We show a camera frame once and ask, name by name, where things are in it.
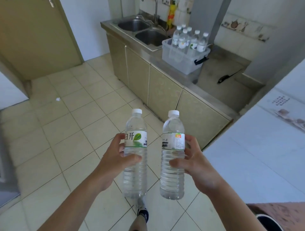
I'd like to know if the yellow detergent bottle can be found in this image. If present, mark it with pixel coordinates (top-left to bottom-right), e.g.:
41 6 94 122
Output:
166 0 178 30

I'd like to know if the person's leg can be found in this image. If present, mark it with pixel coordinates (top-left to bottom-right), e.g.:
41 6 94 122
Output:
128 215 147 231

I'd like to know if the person's black sock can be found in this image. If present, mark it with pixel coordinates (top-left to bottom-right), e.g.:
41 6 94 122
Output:
138 208 150 223

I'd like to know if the pink cabinet with steel top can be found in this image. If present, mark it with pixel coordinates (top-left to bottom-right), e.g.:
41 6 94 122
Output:
246 201 305 231

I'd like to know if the person's left hand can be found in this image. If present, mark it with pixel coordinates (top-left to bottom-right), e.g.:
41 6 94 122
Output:
95 133 143 191

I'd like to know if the person's white sneaker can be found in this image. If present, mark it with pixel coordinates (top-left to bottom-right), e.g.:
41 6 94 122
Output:
136 197 146 212

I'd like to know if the person's left forearm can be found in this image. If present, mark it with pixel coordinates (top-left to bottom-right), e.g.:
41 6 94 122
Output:
37 177 112 231

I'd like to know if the beige wooden door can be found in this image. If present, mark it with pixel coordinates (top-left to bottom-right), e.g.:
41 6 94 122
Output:
0 0 84 81

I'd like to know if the black round bin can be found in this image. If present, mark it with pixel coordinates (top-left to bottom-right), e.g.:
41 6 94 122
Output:
255 214 284 231

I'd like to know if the double steel sink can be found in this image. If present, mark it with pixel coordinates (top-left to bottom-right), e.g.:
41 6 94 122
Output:
110 15 173 52

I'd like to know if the gray metal mesh door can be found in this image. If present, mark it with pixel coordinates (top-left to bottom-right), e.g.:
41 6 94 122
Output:
0 109 21 208

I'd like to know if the curved steel faucet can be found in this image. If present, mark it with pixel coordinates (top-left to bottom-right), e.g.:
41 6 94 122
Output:
153 0 159 26

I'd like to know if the clear plastic water bottle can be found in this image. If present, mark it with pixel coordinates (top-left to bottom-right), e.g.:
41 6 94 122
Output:
159 110 186 201
122 108 148 200

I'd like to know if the pile of water bottles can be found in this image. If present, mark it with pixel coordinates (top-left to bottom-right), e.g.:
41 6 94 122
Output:
171 23 210 56

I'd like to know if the clear plastic storage bin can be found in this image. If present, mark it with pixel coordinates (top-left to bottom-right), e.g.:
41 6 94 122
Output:
161 38 212 76

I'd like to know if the person's right hand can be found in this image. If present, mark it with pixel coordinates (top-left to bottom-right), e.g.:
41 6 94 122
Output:
169 134 224 196

